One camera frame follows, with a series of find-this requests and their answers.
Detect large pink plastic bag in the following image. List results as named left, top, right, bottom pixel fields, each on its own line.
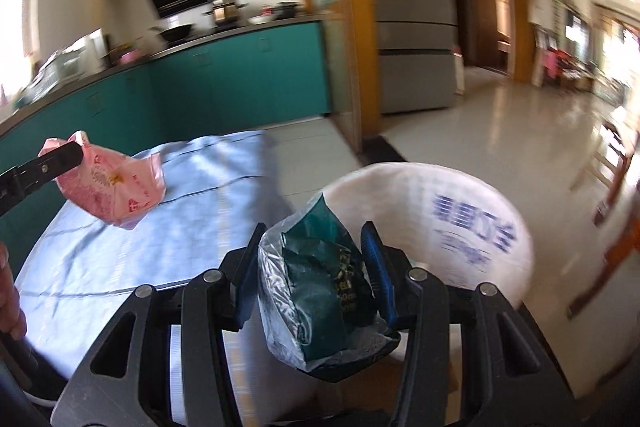
left=38, top=131, right=166, bottom=229

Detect dark green snack bag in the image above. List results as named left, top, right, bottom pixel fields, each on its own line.
left=257, top=194, right=400, bottom=383

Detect white lined trash basket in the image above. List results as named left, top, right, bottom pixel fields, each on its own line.
left=321, top=162, right=535, bottom=308

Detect left hand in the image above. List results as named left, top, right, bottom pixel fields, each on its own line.
left=0, top=243, right=27, bottom=340

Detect white dish rack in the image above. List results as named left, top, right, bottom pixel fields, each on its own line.
left=15, top=48, right=88, bottom=107

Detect pink small pot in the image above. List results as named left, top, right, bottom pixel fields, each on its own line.
left=119, top=49, right=145, bottom=65

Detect blue plaid tablecloth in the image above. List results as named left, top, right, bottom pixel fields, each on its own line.
left=17, top=131, right=291, bottom=376

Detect wooden dining table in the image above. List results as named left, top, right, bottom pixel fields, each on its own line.
left=566, top=159, right=639, bottom=320

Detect black wok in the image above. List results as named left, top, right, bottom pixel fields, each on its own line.
left=149, top=24, right=194, bottom=44

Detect teal lower cabinets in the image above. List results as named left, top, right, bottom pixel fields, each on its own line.
left=0, top=19, right=332, bottom=278

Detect wooden stool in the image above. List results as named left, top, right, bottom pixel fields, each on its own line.
left=570, top=119, right=638, bottom=227

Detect steel stock pot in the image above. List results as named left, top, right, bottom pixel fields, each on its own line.
left=204, top=0, right=246, bottom=30

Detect dark casserole pot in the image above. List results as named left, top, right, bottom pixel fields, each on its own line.
left=272, top=1, right=306, bottom=20

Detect silver refrigerator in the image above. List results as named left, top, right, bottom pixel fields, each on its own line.
left=374, top=0, right=457, bottom=114

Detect wooden glass sliding door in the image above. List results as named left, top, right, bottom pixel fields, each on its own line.
left=304, top=0, right=381, bottom=153

